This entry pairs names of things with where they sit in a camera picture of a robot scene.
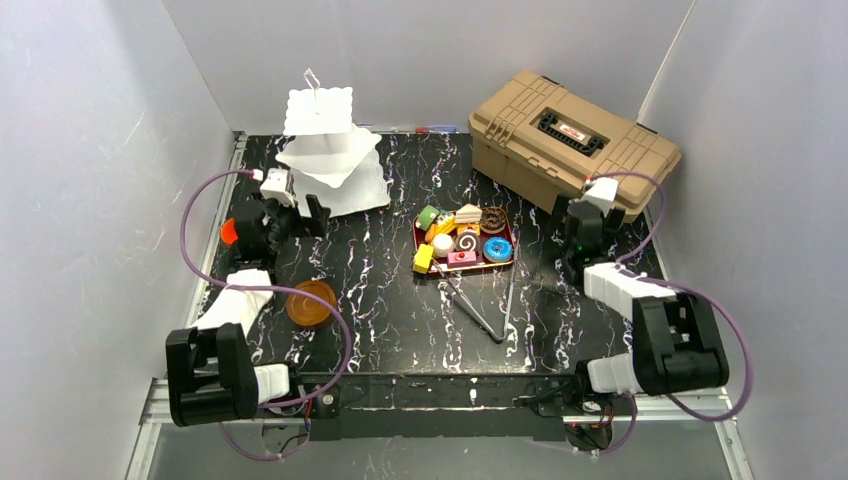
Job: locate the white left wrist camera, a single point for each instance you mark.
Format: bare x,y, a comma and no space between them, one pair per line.
278,186

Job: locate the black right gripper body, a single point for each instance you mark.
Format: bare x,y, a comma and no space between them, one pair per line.
589,216

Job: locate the white three-tier cake stand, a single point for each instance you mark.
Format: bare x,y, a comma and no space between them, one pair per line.
330,156

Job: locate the yellow layered cake piece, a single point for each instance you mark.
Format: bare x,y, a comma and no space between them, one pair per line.
423,258

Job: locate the brown round wooden lid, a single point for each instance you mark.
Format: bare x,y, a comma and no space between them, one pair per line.
307,313

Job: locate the white coconut ball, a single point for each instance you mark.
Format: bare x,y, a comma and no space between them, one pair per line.
442,244

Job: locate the orange plastic cup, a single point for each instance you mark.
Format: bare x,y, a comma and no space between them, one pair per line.
228,232

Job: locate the pink rectangular cake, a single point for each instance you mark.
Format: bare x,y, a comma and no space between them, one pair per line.
462,259

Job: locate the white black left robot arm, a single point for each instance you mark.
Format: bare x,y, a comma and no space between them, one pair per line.
211,376

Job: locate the white triangle cake slice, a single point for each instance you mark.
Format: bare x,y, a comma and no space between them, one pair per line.
468,214

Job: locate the green swirl roll cake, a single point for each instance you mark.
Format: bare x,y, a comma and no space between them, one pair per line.
426,217

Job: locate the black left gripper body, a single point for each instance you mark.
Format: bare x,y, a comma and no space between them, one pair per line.
303,216

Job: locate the red blue screwdriver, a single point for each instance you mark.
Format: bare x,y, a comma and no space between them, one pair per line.
436,129

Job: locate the red dessert tray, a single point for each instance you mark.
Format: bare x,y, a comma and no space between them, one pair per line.
439,265

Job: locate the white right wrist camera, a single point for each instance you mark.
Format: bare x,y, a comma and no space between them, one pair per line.
601,193

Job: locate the blue sprinkled donut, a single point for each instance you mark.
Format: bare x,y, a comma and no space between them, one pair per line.
498,250

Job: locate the tan plastic toolbox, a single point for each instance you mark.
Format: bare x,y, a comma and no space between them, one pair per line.
539,140

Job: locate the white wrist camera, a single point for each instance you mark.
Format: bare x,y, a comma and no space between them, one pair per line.
278,186
601,193

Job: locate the chocolate sprinkled donut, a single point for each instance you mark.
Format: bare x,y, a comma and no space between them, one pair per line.
493,220

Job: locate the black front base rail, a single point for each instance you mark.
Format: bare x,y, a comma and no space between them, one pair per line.
377,405

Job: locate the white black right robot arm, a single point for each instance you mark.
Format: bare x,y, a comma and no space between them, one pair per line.
675,344

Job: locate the yellow decorated cake slice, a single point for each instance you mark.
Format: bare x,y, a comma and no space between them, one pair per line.
445,224

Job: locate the chocolate swirl roll cake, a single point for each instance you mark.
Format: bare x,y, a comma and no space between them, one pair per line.
468,241

